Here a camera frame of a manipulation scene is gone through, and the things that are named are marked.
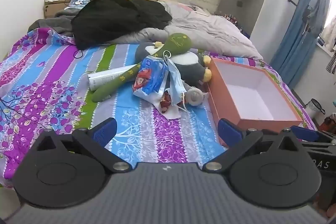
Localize dark red snack wrapper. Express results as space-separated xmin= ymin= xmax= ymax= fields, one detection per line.
xmin=159 ymin=90 xmax=171 ymax=114

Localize blue red plastic bag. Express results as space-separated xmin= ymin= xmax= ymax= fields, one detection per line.
xmin=132 ymin=56 xmax=169 ymax=101

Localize blue face mask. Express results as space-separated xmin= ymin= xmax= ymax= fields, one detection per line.
xmin=163 ymin=51 xmax=186 ymax=105

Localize white waste bin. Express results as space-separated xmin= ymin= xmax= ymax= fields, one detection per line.
xmin=305 ymin=98 xmax=325 ymax=119

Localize orange cardboard box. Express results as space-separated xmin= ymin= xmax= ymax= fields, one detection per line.
xmin=206 ymin=58 xmax=303 ymax=132

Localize colourful striped bed sheet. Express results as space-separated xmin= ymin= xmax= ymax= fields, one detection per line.
xmin=1 ymin=28 xmax=314 ymax=186

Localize grey penguin plush toy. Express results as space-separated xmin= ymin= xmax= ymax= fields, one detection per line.
xmin=135 ymin=42 xmax=212 ymax=86

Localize blue curtain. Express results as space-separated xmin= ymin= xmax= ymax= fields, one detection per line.
xmin=270 ymin=0 xmax=318 ymax=89

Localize grey duvet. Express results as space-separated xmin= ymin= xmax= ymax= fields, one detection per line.
xmin=111 ymin=1 xmax=262 ymax=59

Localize green plush massage stick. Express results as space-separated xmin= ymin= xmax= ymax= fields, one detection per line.
xmin=92 ymin=33 xmax=192 ymax=102

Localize hanging clothes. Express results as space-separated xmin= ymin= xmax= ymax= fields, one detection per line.
xmin=302 ymin=0 xmax=330 ymax=38

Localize black clothing pile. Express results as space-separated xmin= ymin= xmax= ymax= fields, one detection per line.
xmin=71 ymin=0 xmax=172 ymax=50

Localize dark grey blanket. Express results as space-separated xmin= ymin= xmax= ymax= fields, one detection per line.
xmin=27 ymin=8 xmax=80 ymax=37

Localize cardboard box nightstand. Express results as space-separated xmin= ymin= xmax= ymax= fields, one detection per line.
xmin=43 ymin=0 xmax=71 ymax=18

